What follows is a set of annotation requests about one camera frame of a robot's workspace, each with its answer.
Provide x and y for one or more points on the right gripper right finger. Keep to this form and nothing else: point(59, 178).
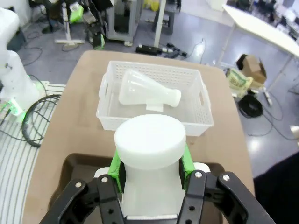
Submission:
point(210, 198)

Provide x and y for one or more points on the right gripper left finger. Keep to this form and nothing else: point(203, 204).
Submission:
point(93, 198)

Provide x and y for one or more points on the white plastic conical flask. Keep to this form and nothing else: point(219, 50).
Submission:
point(140, 88)
point(149, 140)

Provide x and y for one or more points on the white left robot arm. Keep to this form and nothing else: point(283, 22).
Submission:
point(14, 77)

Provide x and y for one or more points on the dark brown serving tray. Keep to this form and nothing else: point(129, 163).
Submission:
point(70, 168)

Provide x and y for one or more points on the person in black sweater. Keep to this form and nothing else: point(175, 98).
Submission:
point(280, 191)

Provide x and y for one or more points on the white perforated plastic basket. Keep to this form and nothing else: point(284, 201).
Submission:
point(187, 121)

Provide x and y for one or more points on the white slatted base platform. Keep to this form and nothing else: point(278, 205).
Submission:
point(14, 163)

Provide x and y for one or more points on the white sack with green print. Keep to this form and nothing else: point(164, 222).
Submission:
point(238, 80)

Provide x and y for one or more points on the brown cardboard box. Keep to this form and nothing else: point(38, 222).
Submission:
point(252, 65)

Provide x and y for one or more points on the bright green device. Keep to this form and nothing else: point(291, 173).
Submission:
point(99, 41)
point(76, 14)

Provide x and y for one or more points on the black cylinder device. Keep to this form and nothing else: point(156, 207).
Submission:
point(148, 49)

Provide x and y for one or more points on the white floor stand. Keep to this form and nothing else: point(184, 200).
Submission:
point(69, 35)

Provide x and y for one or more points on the grey metal cabinet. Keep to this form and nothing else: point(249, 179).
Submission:
point(121, 21)

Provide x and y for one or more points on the white side table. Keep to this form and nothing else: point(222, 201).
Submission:
point(261, 25)

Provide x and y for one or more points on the white table post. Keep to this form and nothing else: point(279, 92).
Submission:
point(160, 23)

